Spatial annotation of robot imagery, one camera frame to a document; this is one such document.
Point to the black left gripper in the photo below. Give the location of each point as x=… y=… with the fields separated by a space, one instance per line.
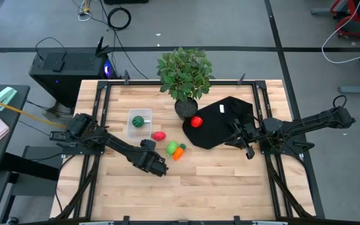
x=145 y=157

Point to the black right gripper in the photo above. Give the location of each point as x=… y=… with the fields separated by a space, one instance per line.
x=251 y=134

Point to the light green toy vegetable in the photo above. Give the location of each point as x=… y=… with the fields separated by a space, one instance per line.
x=171 y=148

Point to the orange toy carrot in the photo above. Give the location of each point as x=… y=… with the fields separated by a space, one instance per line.
x=178 y=153

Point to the pink toy radish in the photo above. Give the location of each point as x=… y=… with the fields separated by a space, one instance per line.
x=159 y=136

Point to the red toy tomato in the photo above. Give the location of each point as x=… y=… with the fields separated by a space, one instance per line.
x=196 y=121

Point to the green toy melon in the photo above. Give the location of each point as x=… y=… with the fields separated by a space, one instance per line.
x=138 y=121

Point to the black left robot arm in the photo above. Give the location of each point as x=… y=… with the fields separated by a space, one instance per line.
x=117 y=145

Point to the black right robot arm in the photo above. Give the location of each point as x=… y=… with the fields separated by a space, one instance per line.
x=311 y=120

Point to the clear plastic tupperware container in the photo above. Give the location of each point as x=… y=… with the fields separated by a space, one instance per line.
x=136 y=132

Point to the black cloth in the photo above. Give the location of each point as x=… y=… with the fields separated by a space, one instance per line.
x=211 y=131

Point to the white cloth label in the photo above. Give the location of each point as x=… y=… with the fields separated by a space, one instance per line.
x=222 y=108

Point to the potted green artificial tree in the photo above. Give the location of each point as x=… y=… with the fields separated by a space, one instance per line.
x=184 y=73

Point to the grey stand leg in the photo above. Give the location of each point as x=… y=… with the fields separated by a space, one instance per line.
x=358 y=89

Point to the black computer tower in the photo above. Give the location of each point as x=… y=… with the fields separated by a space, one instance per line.
x=70 y=68

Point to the black computer antenna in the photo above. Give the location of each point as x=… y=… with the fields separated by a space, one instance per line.
x=100 y=47

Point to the black desk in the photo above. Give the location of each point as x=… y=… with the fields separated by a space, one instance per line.
x=19 y=125

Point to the mint green stapler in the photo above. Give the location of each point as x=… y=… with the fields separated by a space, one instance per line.
x=2 y=98

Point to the black metal table frame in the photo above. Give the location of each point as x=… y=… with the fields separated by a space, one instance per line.
x=136 y=83

